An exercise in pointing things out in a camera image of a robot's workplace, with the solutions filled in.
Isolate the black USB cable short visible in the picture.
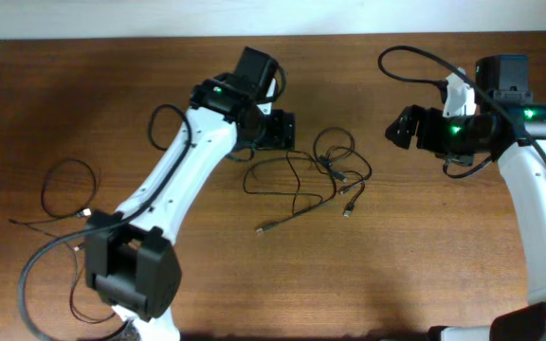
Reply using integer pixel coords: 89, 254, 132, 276
8, 158, 115, 325

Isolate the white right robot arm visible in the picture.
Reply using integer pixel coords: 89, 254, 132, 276
385, 48, 546, 340

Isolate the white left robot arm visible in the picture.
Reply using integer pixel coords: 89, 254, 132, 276
84, 47, 295, 340

